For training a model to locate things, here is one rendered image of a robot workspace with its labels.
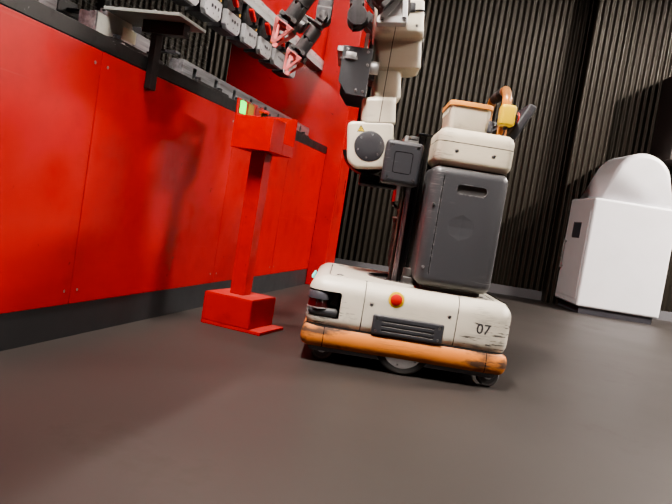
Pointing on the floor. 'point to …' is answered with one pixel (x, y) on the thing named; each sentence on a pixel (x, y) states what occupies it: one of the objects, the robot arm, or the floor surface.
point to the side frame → (331, 208)
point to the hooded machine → (619, 242)
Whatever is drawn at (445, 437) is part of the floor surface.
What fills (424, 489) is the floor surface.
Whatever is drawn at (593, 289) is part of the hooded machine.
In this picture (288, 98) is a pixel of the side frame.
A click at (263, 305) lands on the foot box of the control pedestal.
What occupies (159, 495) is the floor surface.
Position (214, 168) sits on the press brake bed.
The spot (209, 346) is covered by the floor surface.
